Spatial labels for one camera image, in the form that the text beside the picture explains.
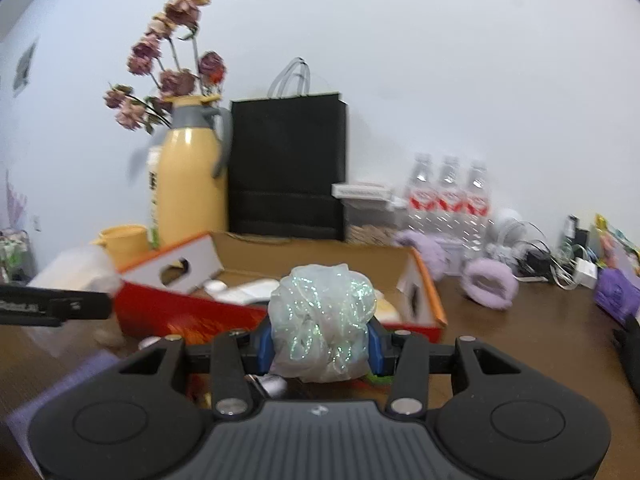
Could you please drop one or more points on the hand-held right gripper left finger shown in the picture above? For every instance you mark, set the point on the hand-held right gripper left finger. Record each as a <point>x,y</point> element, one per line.
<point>264,350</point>

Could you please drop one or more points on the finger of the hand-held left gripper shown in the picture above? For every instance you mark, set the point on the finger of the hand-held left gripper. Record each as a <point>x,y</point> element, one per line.
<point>85,305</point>

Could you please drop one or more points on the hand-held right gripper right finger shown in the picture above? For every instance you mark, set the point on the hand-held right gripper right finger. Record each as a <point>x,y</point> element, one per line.
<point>376,352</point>

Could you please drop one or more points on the white and yellow plush toy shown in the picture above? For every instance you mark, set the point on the white and yellow plush toy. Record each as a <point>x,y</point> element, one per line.
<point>387,307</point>

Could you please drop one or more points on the clear bundle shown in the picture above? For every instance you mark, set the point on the clear bundle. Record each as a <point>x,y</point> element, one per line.
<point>320,320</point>

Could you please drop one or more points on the red cardboard box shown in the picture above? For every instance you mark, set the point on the red cardboard box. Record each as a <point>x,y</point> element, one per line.
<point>175,310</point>

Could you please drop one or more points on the purple woven pouch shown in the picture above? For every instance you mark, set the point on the purple woven pouch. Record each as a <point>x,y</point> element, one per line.
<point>45,410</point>

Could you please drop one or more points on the yellow mug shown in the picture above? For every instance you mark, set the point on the yellow mug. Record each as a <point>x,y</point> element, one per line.
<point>125,242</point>

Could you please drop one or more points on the purple fluffy headband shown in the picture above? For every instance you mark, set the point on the purple fluffy headband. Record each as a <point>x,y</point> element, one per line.
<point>472,285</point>
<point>430,252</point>

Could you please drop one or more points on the small white tin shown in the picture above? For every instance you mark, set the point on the small white tin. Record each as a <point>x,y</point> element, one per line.
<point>452,257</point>

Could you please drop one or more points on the white milk carton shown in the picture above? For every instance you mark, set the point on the white milk carton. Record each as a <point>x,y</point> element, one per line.
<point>153,200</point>

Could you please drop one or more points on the clear snack jar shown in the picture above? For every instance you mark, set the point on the clear snack jar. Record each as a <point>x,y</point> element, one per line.
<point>372,222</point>

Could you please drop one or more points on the water bottle red label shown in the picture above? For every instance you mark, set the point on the water bottle red label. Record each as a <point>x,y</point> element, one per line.
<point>477,205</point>
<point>421,200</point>
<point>450,202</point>

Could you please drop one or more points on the yellow thermos jug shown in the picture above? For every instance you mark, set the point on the yellow thermos jug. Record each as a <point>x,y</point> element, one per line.
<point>192,185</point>

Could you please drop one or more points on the flat white box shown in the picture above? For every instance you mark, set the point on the flat white box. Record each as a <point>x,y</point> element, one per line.
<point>362,191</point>

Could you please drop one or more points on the black paper bag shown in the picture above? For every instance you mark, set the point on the black paper bag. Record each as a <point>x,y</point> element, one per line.
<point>287,170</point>

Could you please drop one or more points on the small white fan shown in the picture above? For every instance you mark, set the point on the small white fan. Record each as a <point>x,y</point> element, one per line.
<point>507,225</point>

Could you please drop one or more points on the white charger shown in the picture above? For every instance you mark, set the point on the white charger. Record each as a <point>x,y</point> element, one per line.
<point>586,271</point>

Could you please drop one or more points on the small black device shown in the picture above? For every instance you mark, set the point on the small black device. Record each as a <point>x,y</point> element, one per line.
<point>575,235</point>

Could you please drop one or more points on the dried rose bouquet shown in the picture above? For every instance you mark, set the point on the dried rose bouquet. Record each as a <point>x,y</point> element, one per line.
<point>172,80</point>

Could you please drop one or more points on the purple tissue packet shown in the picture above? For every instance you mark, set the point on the purple tissue packet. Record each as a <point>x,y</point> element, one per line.
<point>617,292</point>

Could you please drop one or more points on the black folded umbrella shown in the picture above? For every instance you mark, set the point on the black folded umbrella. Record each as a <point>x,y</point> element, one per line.
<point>630,360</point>

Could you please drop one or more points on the colourful snack packet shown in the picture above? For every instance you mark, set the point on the colourful snack packet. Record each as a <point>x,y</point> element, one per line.
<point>617,245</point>

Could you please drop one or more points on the white wall switch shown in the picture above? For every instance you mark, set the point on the white wall switch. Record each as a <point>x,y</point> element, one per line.
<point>36,223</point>

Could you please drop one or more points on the wall poster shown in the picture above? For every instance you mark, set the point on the wall poster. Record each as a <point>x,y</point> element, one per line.
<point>24,67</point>

